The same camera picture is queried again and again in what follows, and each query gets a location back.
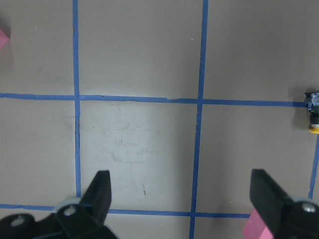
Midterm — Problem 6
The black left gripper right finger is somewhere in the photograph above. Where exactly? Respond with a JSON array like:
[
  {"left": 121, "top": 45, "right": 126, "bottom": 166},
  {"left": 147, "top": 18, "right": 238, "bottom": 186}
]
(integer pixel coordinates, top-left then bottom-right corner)
[{"left": 249, "top": 169, "right": 294, "bottom": 234}]

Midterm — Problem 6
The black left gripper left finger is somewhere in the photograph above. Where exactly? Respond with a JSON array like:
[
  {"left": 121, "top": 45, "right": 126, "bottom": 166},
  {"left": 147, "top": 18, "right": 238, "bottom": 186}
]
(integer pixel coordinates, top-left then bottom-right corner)
[{"left": 79, "top": 170, "right": 111, "bottom": 224}]

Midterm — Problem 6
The yellow push button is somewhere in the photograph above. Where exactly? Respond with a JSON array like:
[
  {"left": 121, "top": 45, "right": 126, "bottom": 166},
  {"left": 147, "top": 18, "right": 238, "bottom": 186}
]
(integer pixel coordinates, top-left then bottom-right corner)
[{"left": 304, "top": 92, "right": 319, "bottom": 134}]

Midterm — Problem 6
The pink cube near arm base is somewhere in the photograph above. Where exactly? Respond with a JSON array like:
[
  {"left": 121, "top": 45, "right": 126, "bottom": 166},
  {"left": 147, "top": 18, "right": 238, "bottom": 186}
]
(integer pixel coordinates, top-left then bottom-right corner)
[{"left": 0, "top": 29, "right": 10, "bottom": 49}]

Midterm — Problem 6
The pink cube tilted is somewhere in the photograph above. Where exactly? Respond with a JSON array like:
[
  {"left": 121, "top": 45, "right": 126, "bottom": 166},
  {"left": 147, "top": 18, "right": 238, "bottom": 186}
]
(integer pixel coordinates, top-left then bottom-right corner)
[{"left": 242, "top": 209, "right": 274, "bottom": 239}]

